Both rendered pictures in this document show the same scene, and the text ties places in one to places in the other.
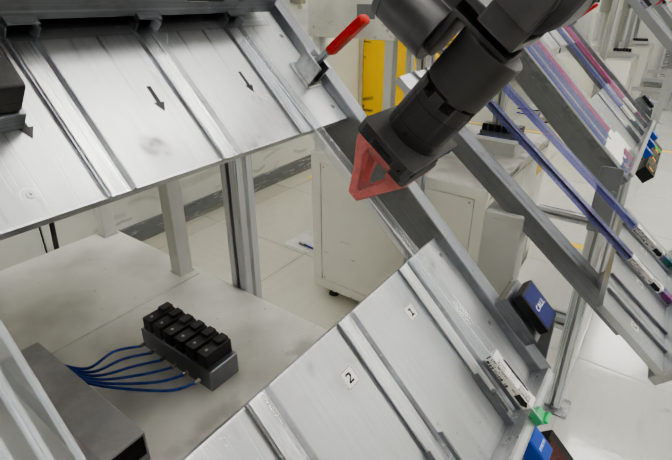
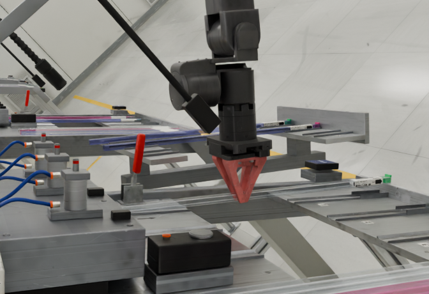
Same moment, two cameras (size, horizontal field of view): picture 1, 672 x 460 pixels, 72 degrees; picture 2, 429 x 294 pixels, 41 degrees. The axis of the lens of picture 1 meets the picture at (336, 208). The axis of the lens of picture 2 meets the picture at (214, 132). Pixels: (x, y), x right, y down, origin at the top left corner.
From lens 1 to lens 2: 61 cm
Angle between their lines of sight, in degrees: 45
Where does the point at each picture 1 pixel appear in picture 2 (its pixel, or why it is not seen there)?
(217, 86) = (155, 225)
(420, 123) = (248, 123)
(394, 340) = (343, 211)
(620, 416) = (341, 241)
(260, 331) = not seen: outside the picture
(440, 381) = (365, 205)
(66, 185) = (258, 264)
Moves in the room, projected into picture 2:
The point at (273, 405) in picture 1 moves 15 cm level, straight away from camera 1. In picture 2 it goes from (387, 238) to (291, 274)
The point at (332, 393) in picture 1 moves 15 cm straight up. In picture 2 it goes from (378, 226) to (319, 153)
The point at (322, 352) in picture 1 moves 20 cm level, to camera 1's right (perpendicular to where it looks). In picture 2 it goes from (354, 225) to (370, 133)
